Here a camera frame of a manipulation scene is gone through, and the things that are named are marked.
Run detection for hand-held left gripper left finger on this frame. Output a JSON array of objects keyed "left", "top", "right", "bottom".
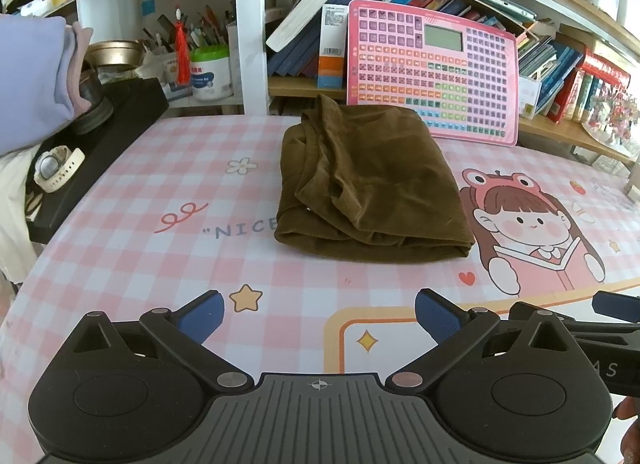
[{"left": 70, "top": 289, "right": 253, "bottom": 392}]

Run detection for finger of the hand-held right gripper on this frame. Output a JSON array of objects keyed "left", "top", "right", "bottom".
[
  {"left": 592, "top": 291, "right": 640, "bottom": 325},
  {"left": 509, "top": 301, "right": 640, "bottom": 345}
]

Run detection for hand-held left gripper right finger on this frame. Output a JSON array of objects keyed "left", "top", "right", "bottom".
[{"left": 414, "top": 288, "right": 586, "bottom": 392}]

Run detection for brown corduroy pants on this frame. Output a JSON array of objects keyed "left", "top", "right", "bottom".
[{"left": 274, "top": 93, "right": 476, "bottom": 264}]

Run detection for person's right hand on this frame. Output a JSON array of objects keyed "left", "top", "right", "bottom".
[{"left": 614, "top": 394, "right": 640, "bottom": 464}]

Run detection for pink checkered cartoon table mat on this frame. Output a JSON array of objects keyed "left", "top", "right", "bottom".
[{"left": 0, "top": 114, "right": 640, "bottom": 464}]

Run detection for white wristwatch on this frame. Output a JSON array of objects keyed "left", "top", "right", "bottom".
[{"left": 32, "top": 145, "right": 86, "bottom": 193}]

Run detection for white cloth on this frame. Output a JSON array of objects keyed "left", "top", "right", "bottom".
[{"left": 0, "top": 149, "right": 42, "bottom": 285}]

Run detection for black box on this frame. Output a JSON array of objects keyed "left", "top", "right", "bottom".
[{"left": 27, "top": 76, "right": 170, "bottom": 245}]

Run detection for pink keyboard learning tablet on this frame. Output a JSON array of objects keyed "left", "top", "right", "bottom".
[{"left": 345, "top": 0, "right": 520, "bottom": 147}]

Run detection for white jar with green lid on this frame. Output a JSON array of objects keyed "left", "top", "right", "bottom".
[{"left": 190, "top": 44, "right": 235, "bottom": 102}]

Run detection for row of books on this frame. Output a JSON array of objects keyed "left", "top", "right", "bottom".
[{"left": 267, "top": 0, "right": 633, "bottom": 125}]

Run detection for red tassel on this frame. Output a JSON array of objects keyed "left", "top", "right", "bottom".
[{"left": 172, "top": 6, "right": 194, "bottom": 88}]

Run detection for brass bowl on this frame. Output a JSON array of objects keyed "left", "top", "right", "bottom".
[{"left": 87, "top": 40, "right": 146, "bottom": 70}]

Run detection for orange and blue box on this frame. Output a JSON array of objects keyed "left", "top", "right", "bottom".
[{"left": 316, "top": 4, "right": 351, "bottom": 91}]

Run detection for bunch of pens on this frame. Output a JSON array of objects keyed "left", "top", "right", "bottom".
[{"left": 140, "top": 3, "right": 237, "bottom": 54}]

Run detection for purple cloth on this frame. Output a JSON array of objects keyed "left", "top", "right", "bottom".
[{"left": 0, "top": 15, "right": 96, "bottom": 155}]

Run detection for white wooden bookshelf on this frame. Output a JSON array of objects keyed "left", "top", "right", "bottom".
[{"left": 0, "top": 0, "right": 640, "bottom": 170}]

